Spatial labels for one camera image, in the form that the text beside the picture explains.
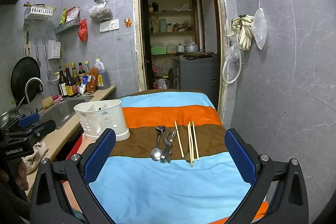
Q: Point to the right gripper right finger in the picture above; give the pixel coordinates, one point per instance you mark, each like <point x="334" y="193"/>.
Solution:
<point x="278" y="191"/>

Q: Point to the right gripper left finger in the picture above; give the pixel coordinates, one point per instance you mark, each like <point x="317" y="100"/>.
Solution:
<point x="49" y="202"/>

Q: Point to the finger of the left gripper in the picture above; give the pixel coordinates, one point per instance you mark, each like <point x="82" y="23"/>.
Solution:
<point x="28" y="120"/>

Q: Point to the steel utensil dark handle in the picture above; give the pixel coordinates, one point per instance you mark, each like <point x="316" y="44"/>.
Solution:
<point x="161" y="130"/>

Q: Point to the wooden chopstick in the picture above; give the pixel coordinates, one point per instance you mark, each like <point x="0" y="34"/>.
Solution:
<point x="195" y="140"/>
<point x="179" y="140"/>
<point x="191" y="145"/>

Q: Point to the steel spoon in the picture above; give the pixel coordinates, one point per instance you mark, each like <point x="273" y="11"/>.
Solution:
<point x="156" y="152"/>

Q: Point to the person left hand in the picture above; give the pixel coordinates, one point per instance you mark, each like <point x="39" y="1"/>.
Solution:
<point x="21" y="179"/>

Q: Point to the beige rag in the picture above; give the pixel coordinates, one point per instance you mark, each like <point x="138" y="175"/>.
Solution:
<point x="32" y="161"/>

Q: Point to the yellow sponge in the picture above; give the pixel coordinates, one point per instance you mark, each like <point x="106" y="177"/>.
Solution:
<point x="47" y="102"/>

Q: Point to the stainless steel sink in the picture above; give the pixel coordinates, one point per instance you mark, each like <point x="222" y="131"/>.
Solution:
<point x="63" y="110"/>

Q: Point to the chrome faucet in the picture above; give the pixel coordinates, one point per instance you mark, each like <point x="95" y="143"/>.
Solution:
<point x="33" y="87"/>

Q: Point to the mesh strainer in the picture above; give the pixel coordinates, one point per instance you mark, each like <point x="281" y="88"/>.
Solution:
<point x="50" y="75"/>

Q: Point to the black frying pan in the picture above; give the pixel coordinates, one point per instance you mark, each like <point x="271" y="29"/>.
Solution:
<point x="25" y="69"/>

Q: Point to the dark soy sauce bottle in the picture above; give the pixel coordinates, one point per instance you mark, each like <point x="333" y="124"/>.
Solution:
<point x="62" y="83"/>

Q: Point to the blue white packet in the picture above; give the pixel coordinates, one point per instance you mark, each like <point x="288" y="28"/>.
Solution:
<point x="82" y="87"/>

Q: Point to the white plastic utensil holder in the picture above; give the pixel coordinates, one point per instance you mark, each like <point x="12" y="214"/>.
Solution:
<point x="97" y="116"/>

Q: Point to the orange spice bag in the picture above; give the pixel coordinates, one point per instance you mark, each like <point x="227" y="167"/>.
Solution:
<point x="92" y="81"/>

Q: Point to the large oil jug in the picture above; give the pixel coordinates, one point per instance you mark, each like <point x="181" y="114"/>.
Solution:
<point x="103" y="79"/>

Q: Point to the red plastic bag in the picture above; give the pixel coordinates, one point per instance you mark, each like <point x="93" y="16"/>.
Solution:
<point x="83" y="31"/>

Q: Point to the striped blue orange brown cloth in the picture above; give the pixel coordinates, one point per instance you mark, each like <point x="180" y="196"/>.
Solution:
<point x="174" y="166"/>

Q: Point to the hanging clear food bag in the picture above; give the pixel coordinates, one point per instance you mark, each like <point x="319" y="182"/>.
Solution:
<point x="100" y="11"/>

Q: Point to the green box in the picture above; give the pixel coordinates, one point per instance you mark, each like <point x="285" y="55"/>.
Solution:
<point x="158" y="50"/>

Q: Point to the grey washing machine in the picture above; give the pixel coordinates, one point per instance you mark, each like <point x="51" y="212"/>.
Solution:
<point x="197" y="74"/>

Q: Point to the metal pot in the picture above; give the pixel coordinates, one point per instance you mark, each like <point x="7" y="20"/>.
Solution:
<point x="191" y="48"/>

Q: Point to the white mesh bag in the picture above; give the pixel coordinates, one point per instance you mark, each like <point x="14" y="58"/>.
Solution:
<point x="259" y="27"/>

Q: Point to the white wall box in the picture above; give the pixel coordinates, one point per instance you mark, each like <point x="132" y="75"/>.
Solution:
<point x="54" y="49"/>

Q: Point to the white wall basket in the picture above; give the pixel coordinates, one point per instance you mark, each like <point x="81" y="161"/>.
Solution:
<point x="38" y="11"/>

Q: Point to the grey wall shelf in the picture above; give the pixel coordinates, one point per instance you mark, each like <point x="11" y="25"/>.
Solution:
<point x="67" y="25"/>

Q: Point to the white wall socket panel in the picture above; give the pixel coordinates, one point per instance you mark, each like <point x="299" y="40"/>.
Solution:
<point x="109" y="25"/>

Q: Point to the orange wall plug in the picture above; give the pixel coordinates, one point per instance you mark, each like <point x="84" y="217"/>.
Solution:
<point x="127" y="22"/>

